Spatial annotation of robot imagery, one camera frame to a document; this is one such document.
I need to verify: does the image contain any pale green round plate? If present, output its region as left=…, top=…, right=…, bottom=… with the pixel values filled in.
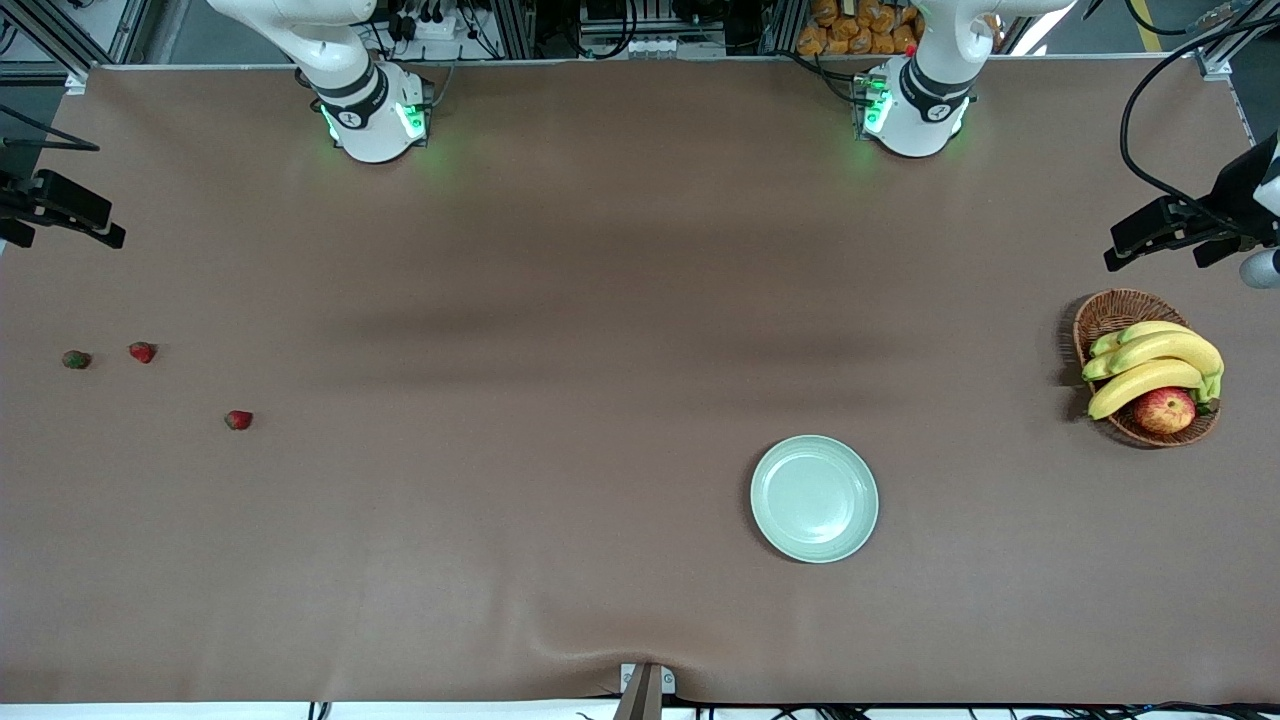
left=750, top=434, right=880, bottom=564

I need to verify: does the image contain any brown wicker basket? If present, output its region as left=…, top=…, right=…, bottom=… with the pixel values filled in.
left=1072, top=288, right=1222, bottom=449

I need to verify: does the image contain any yellow banana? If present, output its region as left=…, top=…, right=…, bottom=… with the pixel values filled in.
left=1090, top=320, right=1197, bottom=358
left=1087, top=359, right=1207, bottom=421
left=1082, top=331, right=1226, bottom=383

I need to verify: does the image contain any red yellow apple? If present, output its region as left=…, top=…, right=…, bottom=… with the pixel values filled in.
left=1133, top=387, right=1198, bottom=436

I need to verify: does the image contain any pile of golden bread rolls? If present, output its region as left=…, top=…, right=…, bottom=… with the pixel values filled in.
left=796, top=0, right=926, bottom=57

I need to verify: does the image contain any white power strip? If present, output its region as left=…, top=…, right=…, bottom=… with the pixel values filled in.
left=385, top=0, right=471, bottom=46

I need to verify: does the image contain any brown table mat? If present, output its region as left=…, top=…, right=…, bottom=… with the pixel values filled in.
left=0, top=55, right=1280, bottom=706

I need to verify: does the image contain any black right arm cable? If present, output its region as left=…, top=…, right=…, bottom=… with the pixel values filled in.
left=0, top=100, right=102, bottom=154

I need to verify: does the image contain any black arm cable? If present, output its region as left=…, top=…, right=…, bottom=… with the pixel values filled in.
left=0, top=100, right=102, bottom=154
left=1117, top=8, right=1280, bottom=227

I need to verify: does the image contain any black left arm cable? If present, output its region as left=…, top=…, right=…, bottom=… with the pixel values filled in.
left=1117, top=8, right=1280, bottom=227

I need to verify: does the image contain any aluminium frame strut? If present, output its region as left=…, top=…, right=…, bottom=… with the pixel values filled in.
left=1195, top=0, right=1280, bottom=81
left=0, top=0, right=96, bottom=81

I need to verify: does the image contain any aluminium frame post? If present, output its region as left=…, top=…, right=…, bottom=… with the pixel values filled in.
left=493, top=0, right=537, bottom=59
left=765, top=0, right=807, bottom=57

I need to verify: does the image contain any grey metal mount bracket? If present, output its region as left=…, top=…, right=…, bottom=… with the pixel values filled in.
left=612, top=662, right=677, bottom=720

